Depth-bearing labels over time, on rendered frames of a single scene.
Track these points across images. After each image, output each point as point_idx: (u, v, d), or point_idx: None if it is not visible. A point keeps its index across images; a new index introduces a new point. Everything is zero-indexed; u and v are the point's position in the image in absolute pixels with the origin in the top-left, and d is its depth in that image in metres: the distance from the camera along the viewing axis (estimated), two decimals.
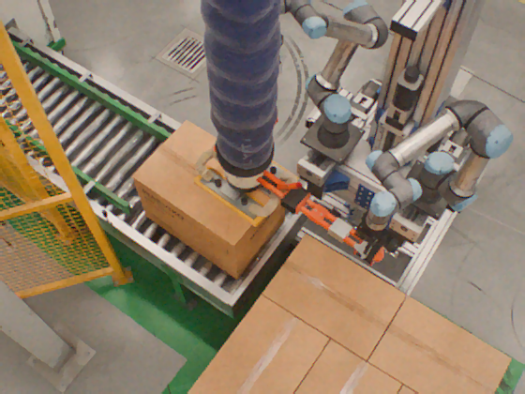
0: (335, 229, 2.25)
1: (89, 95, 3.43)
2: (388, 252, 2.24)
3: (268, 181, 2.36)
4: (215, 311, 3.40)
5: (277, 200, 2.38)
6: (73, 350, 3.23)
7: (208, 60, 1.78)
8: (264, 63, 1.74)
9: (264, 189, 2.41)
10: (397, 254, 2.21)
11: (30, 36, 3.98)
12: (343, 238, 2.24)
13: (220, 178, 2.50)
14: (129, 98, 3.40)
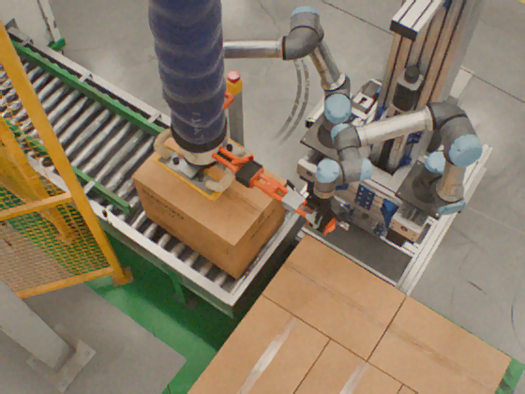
0: (287, 201, 2.31)
1: (89, 95, 3.43)
2: (339, 224, 2.29)
3: (223, 157, 2.42)
4: (215, 311, 3.40)
5: (232, 174, 2.43)
6: (73, 350, 3.23)
7: (152, 33, 1.83)
8: (204, 35, 1.80)
9: (220, 166, 2.47)
10: (347, 226, 2.26)
11: (30, 36, 3.98)
12: (295, 209, 2.30)
13: (178, 157, 2.55)
14: (129, 98, 3.40)
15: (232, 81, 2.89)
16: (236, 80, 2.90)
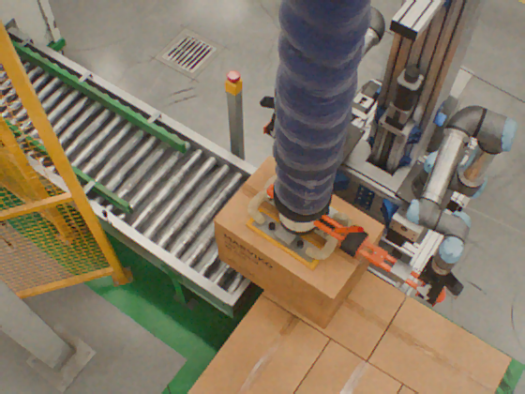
0: (396, 271, 2.21)
1: (89, 95, 3.43)
2: (448, 294, 2.20)
3: (325, 224, 2.32)
4: (215, 311, 3.40)
5: (334, 242, 2.34)
6: (73, 350, 3.23)
7: (281, 101, 1.70)
8: (342, 106, 1.66)
9: (321, 233, 2.37)
10: (457, 296, 2.17)
11: (30, 36, 3.98)
12: (405, 280, 2.20)
13: (273, 220, 2.45)
14: (129, 98, 3.40)
15: (232, 81, 2.89)
16: (236, 80, 2.90)
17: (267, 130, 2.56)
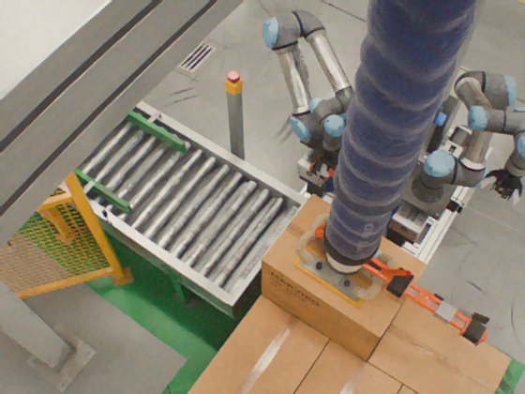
0: (441, 312, 2.26)
1: None
2: (493, 325, 2.26)
3: (373, 265, 2.37)
4: (215, 311, 3.40)
5: (380, 282, 2.39)
6: (73, 350, 3.23)
7: (353, 140, 1.64)
8: (416, 145, 1.60)
9: (367, 273, 2.42)
10: (502, 327, 2.24)
11: None
12: (449, 322, 2.25)
13: (320, 260, 2.50)
14: None
15: (232, 81, 2.89)
16: (236, 80, 2.90)
17: (312, 170, 2.60)
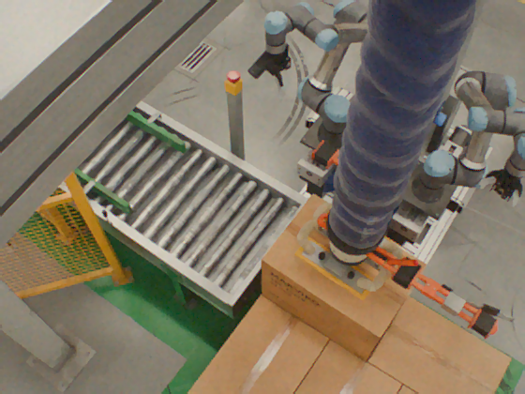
0: (449, 304, 2.17)
1: None
2: (503, 318, 2.17)
3: (378, 255, 2.28)
4: (215, 311, 3.40)
5: (385, 273, 2.29)
6: (73, 350, 3.23)
7: (353, 140, 1.64)
8: (417, 146, 1.60)
9: (372, 263, 2.33)
10: (513, 319, 2.14)
11: None
12: (458, 313, 2.16)
13: (322, 250, 2.41)
14: None
15: (232, 81, 2.89)
16: (236, 80, 2.90)
17: (315, 157, 2.51)
